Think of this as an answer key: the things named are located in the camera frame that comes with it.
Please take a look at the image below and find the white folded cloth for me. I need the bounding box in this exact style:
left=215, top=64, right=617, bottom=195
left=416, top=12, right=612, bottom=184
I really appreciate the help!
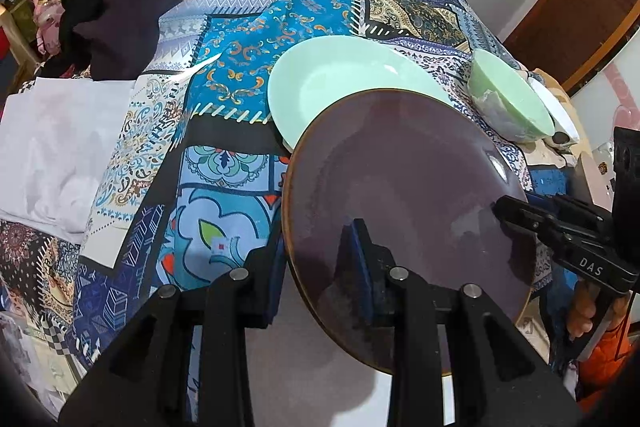
left=0, top=78, right=134, bottom=244

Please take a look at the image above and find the pink bunny toy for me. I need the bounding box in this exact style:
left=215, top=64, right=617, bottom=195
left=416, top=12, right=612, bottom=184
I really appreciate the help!
left=32, top=0, right=64, bottom=58

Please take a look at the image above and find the dark purple plate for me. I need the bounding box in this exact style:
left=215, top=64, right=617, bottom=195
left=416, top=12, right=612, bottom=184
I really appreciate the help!
left=282, top=89, right=536, bottom=373

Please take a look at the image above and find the right hand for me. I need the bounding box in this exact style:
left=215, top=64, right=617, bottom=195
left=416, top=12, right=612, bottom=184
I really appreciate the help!
left=567, top=281, right=629, bottom=339

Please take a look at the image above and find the blue patchwork tablecloth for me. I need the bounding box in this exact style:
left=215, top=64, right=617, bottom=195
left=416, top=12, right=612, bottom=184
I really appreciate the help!
left=1, top=0, right=508, bottom=365

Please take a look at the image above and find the mint green plate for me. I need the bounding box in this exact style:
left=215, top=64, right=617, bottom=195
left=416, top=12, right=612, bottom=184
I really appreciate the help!
left=267, top=36, right=452, bottom=150

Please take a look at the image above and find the white black-dotted bowl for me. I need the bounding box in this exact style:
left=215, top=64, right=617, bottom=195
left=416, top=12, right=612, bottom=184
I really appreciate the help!
left=527, top=75, right=579, bottom=150

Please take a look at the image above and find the mint green bowl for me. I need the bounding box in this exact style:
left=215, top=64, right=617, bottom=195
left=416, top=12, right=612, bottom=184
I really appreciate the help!
left=468, top=49, right=554, bottom=143

